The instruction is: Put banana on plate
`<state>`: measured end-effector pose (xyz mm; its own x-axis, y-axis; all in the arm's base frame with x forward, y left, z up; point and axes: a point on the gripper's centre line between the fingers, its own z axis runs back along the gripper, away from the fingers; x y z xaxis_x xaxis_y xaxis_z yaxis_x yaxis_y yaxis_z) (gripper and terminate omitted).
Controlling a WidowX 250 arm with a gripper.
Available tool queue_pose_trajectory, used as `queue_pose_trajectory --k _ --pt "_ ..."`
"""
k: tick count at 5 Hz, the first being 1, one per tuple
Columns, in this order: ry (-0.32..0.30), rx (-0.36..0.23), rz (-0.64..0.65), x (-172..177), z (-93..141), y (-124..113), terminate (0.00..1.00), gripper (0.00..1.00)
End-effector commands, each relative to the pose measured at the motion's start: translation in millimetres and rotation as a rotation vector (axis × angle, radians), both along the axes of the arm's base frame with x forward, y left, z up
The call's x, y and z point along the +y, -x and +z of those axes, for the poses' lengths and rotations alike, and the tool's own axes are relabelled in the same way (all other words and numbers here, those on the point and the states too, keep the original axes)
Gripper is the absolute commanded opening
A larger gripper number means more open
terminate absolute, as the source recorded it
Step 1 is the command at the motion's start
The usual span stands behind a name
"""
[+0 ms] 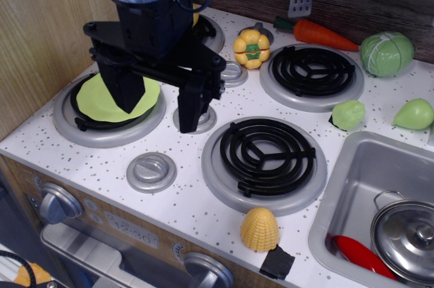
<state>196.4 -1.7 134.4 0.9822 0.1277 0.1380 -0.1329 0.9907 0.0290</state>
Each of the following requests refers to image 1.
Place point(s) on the front right burner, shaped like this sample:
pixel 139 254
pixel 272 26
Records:
pixel 264 162

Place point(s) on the steel pot with lid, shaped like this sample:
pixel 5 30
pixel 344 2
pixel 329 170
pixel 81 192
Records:
pixel 402 236

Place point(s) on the rear left burner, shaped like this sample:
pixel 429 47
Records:
pixel 209 33

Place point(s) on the light green plate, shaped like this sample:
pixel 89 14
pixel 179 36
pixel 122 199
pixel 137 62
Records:
pixel 95 101

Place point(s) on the silver stovetop knob middle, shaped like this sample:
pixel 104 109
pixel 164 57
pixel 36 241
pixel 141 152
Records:
pixel 206 121

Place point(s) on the oven dial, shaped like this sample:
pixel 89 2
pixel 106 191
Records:
pixel 58 204
pixel 207 272

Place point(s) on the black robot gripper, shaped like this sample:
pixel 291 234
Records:
pixel 154 38

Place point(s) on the front left burner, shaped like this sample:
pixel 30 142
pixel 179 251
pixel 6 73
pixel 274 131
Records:
pixel 82 130

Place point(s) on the black tape patch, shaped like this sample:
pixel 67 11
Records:
pixel 277 264

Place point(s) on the silver stovetop knob rear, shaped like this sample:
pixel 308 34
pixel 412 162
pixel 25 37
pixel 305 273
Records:
pixel 234 74

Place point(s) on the yellow toy banana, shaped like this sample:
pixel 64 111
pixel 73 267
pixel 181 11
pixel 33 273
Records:
pixel 195 15

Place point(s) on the orange toy carrot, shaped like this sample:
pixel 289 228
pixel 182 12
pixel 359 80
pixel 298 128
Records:
pixel 312 33

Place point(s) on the left oven dial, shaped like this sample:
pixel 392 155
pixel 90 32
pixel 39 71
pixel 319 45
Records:
pixel 58 204

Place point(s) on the light green toy vegetable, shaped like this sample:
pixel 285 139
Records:
pixel 347 115

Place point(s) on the silver oven door handle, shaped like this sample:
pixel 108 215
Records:
pixel 81 249

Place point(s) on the rear right burner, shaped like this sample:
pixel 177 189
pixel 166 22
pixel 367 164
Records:
pixel 311 78

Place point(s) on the green toy cabbage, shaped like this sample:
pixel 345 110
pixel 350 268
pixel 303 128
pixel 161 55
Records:
pixel 385 54

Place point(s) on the right oven dial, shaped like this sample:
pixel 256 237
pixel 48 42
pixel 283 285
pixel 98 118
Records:
pixel 207 272

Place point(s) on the yellow toy corn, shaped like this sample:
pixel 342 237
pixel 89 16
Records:
pixel 259 230

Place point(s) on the red toy utensil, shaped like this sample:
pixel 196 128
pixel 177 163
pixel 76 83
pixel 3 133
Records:
pixel 360 255

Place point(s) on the yellow toy bell pepper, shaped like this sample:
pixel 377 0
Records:
pixel 251 48

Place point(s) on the burner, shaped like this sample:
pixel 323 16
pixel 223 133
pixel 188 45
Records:
pixel 311 78
pixel 82 130
pixel 264 162
pixel 209 33

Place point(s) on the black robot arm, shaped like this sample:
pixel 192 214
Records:
pixel 155 39

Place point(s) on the silver toy sink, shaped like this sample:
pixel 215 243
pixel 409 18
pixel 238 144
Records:
pixel 368 165

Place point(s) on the light green toy pear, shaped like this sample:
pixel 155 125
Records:
pixel 416 114

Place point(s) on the silver stovetop knob front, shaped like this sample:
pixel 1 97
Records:
pixel 151 172

